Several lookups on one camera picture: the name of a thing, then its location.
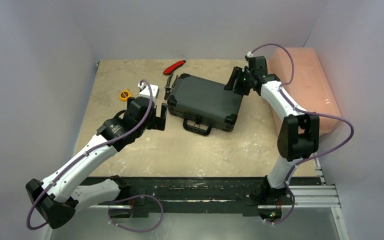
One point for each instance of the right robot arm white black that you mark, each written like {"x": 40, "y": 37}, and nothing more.
{"x": 298, "y": 137}

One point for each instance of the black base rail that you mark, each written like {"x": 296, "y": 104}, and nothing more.
{"x": 248, "y": 196}

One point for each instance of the pink plastic storage box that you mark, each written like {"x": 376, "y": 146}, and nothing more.
{"x": 309, "y": 87}

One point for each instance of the black pliers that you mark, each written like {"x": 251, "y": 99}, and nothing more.
{"x": 169, "y": 86}

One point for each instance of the aluminium frame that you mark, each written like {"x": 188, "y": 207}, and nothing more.
{"x": 315, "y": 212}

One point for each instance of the black poker set case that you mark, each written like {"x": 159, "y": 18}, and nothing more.
{"x": 203, "y": 104}

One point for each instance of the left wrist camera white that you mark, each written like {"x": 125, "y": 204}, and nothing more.
{"x": 148, "y": 90}

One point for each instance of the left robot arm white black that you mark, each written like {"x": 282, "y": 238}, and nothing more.
{"x": 56, "y": 198}

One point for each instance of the yellow tape measure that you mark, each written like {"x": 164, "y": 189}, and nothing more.
{"x": 125, "y": 95}

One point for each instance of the red handled knife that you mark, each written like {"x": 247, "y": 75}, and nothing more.
{"x": 170, "y": 69}

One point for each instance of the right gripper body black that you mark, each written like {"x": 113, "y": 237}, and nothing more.
{"x": 237, "y": 81}

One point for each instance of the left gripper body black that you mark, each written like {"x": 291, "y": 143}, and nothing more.
{"x": 154, "y": 122}

